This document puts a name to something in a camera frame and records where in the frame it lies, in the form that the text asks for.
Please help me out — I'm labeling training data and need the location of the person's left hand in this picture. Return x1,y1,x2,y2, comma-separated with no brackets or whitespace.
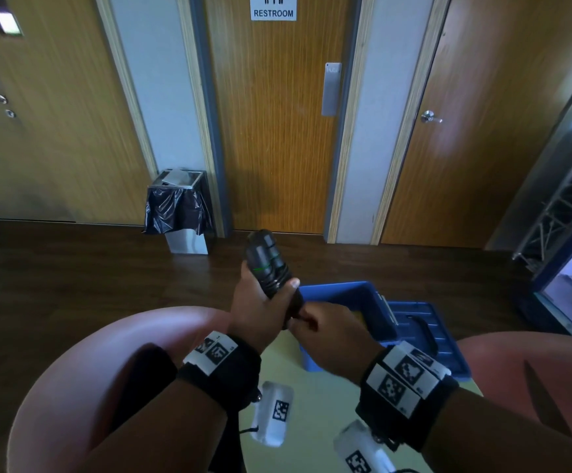
227,263,301,354

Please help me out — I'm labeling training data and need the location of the person's right hand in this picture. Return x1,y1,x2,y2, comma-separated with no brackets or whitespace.
288,301,385,385

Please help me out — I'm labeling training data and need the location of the black flashlight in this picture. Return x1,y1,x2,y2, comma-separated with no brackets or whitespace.
245,229,305,330

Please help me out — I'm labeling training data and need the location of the person's left forearm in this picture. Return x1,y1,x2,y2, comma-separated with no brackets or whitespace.
80,378,229,473

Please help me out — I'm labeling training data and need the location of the person's right forearm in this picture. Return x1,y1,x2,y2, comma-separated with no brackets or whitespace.
420,388,572,473

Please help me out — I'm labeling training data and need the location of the blue plastic toolbox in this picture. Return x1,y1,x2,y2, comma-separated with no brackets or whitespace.
297,281,401,373

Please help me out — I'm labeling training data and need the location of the black marker wristband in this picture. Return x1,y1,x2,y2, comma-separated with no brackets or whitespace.
176,330,262,415
355,341,460,453

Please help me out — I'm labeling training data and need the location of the steel bin with black bag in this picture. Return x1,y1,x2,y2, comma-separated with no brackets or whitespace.
142,168,215,256

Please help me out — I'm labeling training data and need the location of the blue toolbox lid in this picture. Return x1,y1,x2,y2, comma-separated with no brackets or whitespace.
386,301,472,381

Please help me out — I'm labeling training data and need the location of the wooden restroom door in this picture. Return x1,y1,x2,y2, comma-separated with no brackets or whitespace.
204,0,356,235

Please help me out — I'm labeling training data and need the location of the metal push plate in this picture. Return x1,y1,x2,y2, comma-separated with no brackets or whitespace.
321,62,342,117

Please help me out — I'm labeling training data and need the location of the pink round chair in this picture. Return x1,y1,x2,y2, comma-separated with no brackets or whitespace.
6,305,233,473
455,331,572,455

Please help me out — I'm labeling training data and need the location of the wooden door with knob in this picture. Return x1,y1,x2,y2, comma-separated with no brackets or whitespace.
381,0,572,250

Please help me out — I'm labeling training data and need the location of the white restroom sign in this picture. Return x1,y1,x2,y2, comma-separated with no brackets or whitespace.
250,0,298,22

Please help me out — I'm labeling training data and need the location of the wooden door with window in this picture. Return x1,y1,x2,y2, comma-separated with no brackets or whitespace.
0,0,152,226

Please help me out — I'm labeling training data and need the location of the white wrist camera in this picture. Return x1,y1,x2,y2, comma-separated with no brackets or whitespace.
250,381,295,448
333,419,396,473

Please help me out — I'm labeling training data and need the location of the metal truss frame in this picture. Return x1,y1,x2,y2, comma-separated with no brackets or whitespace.
512,134,572,274

